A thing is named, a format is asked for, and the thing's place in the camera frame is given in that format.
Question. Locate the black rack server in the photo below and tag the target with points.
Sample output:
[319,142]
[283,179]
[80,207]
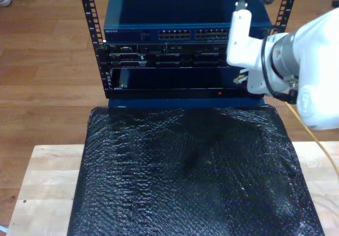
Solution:
[172,58]

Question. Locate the black bubble-wrap mat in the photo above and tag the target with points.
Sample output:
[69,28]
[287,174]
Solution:
[159,193]

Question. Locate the blue rack base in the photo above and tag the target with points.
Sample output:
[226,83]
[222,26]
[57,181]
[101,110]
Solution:
[185,103]

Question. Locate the blue network switch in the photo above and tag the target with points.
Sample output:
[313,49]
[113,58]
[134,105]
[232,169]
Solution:
[172,8]

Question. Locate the black perforated rack post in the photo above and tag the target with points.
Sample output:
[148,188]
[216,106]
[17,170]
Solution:
[90,13]
[287,2]

